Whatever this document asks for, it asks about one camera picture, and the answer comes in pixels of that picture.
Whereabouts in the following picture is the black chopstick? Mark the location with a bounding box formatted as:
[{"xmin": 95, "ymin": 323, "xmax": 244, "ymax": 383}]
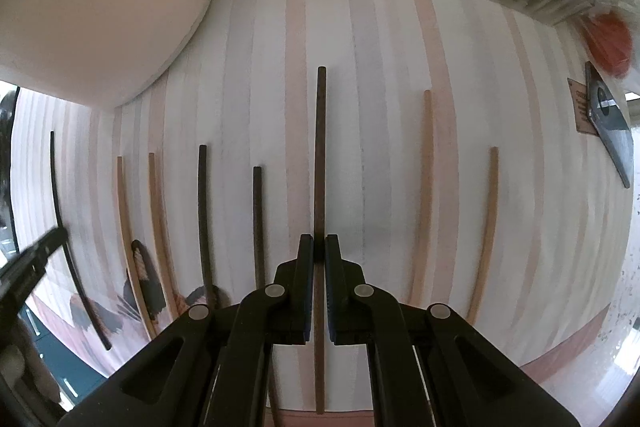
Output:
[
  {"xmin": 49, "ymin": 130, "xmax": 112, "ymax": 351},
  {"xmin": 198, "ymin": 144, "xmax": 217, "ymax": 309},
  {"xmin": 253, "ymin": 166, "xmax": 266, "ymax": 287}
]

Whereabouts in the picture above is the beige cylindrical utensil holder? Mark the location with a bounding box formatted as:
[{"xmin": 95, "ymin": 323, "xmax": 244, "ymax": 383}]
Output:
[{"xmin": 0, "ymin": 0, "xmax": 217, "ymax": 111}]

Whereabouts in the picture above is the blue smartphone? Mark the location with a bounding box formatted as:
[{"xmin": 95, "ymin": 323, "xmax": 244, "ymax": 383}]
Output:
[{"xmin": 585, "ymin": 62, "xmax": 634, "ymax": 188}]

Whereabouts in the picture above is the brown coaster card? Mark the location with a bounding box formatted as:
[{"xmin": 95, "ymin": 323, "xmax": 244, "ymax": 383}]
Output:
[{"xmin": 567, "ymin": 78, "xmax": 597, "ymax": 135}]

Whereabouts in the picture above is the clear plastic bag red item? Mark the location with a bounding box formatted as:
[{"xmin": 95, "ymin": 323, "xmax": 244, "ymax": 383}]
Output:
[{"xmin": 573, "ymin": 3, "xmax": 639, "ymax": 92}]

